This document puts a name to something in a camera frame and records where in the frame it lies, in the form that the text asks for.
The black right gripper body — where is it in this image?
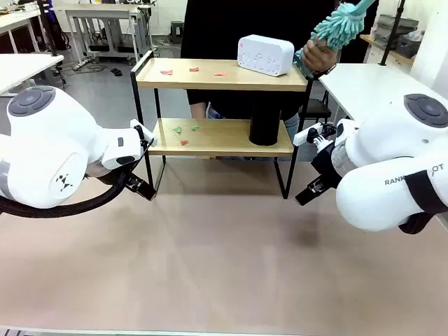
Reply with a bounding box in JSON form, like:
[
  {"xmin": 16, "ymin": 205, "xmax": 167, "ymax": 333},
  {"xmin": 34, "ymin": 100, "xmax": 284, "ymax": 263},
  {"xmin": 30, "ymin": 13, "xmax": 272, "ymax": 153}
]
[{"xmin": 310, "ymin": 141, "xmax": 343, "ymax": 190}]

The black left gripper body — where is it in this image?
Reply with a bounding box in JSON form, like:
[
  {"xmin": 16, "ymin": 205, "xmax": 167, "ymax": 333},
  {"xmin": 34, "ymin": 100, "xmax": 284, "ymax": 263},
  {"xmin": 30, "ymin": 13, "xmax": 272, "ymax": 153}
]
[{"xmin": 85, "ymin": 164, "xmax": 129, "ymax": 186}]

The white digital alarm clock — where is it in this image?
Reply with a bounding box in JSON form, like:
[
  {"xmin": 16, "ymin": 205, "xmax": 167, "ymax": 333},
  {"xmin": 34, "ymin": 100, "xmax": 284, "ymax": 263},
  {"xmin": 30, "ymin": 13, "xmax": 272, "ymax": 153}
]
[{"xmin": 237, "ymin": 34, "xmax": 295, "ymax": 77}]

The teal microfiber duster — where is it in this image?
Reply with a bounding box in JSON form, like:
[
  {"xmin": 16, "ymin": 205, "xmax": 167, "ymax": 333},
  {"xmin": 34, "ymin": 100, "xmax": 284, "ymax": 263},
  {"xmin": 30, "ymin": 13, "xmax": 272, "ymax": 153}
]
[{"xmin": 293, "ymin": 0, "xmax": 379, "ymax": 76}]

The person's right forearm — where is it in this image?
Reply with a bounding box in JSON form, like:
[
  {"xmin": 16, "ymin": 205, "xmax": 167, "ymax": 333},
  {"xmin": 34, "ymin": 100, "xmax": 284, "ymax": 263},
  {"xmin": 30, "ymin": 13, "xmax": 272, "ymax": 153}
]
[{"xmin": 190, "ymin": 101, "xmax": 207, "ymax": 120}]

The wooden two-tier shelf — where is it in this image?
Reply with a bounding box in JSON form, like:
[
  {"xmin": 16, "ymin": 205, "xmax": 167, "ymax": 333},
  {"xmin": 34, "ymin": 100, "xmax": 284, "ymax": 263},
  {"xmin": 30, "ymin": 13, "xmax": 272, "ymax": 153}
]
[{"xmin": 129, "ymin": 50, "xmax": 315, "ymax": 200}]

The wooden shelf board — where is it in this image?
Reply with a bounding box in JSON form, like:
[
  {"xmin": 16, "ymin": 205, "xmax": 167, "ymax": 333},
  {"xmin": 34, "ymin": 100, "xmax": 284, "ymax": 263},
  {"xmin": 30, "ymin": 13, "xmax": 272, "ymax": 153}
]
[
  {"xmin": 147, "ymin": 118, "xmax": 295, "ymax": 157},
  {"xmin": 135, "ymin": 57, "xmax": 309, "ymax": 92}
]

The person's left hand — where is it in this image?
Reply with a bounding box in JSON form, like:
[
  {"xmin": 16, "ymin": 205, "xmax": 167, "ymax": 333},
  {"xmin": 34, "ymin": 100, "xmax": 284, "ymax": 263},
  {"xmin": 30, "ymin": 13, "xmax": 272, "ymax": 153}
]
[{"xmin": 301, "ymin": 38, "xmax": 337, "ymax": 73}]

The black stool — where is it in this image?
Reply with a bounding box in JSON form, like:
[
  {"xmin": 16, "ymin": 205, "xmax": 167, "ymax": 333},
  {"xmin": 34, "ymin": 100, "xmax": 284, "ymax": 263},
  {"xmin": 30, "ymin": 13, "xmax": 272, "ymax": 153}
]
[{"xmin": 298, "ymin": 97, "xmax": 332, "ymax": 124}]

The black cylinder container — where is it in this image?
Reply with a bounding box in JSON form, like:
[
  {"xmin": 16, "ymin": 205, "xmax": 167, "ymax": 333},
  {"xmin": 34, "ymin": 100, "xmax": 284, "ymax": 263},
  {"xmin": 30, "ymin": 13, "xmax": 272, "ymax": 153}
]
[{"xmin": 248, "ymin": 104, "xmax": 283, "ymax": 146}]

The white table with thin legs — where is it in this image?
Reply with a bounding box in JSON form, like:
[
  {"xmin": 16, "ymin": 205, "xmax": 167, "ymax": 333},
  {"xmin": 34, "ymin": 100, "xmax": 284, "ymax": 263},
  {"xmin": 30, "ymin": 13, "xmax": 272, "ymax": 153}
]
[{"xmin": 0, "ymin": 54, "xmax": 66, "ymax": 97}]

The black stand pole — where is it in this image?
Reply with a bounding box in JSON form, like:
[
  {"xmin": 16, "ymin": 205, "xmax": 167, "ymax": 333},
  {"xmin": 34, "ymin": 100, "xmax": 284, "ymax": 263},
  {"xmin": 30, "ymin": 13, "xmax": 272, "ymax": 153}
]
[
  {"xmin": 379, "ymin": 0, "xmax": 407, "ymax": 67},
  {"xmin": 38, "ymin": 0, "xmax": 59, "ymax": 57}
]

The grey storage crate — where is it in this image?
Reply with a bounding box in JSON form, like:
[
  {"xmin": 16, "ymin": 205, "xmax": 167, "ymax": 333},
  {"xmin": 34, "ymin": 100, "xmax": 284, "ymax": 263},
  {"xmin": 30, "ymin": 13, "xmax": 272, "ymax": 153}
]
[
  {"xmin": 376, "ymin": 13, "xmax": 420, "ymax": 43},
  {"xmin": 396, "ymin": 33, "xmax": 425, "ymax": 57}
]

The grey step stool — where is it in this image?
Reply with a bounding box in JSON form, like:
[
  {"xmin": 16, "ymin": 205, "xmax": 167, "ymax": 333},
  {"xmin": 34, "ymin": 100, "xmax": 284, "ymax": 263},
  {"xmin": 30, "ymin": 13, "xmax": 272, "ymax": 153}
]
[{"xmin": 170, "ymin": 20, "xmax": 186, "ymax": 45}]

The person in black shirt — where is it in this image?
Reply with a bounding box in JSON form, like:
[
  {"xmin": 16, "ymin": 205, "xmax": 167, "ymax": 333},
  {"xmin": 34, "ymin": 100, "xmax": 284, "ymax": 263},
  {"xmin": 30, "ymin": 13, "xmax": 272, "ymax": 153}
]
[{"xmin": 180, "ymin": 0, "xmax": 381, "ymax": 141}]

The white background desk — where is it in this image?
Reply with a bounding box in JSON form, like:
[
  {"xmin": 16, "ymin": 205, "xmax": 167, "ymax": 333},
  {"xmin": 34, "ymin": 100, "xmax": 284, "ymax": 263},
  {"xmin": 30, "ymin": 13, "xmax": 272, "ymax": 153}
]
[{"xmin": 0, "ymin": 8, "xmax": 43, "ymax": 53}]

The black left arm cable sleeve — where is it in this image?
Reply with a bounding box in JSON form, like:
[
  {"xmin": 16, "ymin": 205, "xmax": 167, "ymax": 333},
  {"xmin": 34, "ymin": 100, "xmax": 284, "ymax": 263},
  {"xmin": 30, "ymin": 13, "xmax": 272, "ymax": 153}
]
[{"xmin": 0, "ymin": 163, "xmax": 141, "ymax": 220}]

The black arm cable sleeve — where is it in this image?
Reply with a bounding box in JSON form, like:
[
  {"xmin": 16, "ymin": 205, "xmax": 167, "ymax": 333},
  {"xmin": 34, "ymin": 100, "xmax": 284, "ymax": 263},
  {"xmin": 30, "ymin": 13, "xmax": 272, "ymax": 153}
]
[
  {"xmin": 398, "ymin": 169, "xmax": 448, "ymax": 235},
  {"xmin": 0, "ymin": 163, "xmax": 141, "ymax": 220}
]

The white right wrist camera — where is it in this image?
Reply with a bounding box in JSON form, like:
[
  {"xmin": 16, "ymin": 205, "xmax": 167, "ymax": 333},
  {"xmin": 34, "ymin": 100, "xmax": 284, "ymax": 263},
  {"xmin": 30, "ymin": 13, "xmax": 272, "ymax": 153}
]
[{"xmin": 293, "ymin": 122, "xmax": 322, "ymax": 146}]

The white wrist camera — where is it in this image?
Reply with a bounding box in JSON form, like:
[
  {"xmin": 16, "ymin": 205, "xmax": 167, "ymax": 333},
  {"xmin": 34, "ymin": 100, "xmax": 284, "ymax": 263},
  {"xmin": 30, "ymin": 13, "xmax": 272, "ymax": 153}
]
[
  {"xmin": 293, "ymin": 122, "xmax": 322, "ymax": 146},
  {"xmin": 129, "ymin": 118, "xmax": 158, "ymax": 148}
]

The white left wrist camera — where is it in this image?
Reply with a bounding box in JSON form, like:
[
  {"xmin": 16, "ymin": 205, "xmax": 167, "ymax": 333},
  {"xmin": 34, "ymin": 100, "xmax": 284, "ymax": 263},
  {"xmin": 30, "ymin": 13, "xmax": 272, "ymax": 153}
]
[{"xmin": 129, "ymin": 118, "xmax": 158, "ymax": 148}]

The black right arm cable sleeve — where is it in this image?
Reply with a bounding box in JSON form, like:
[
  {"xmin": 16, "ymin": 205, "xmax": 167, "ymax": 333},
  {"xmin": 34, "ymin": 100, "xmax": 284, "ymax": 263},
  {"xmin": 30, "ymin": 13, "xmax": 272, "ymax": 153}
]
[{"xmin": 398, "ymin": 169, "xmax": 448, "ymax": 235}]

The grey frame workbench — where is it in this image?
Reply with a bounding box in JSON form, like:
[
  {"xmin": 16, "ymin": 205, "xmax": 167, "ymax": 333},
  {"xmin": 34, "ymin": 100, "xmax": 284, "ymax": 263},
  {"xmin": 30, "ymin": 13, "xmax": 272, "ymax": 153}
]
[{"xmin": 64, "ymin": 3, "xmax": 143, "ymax": 64}]

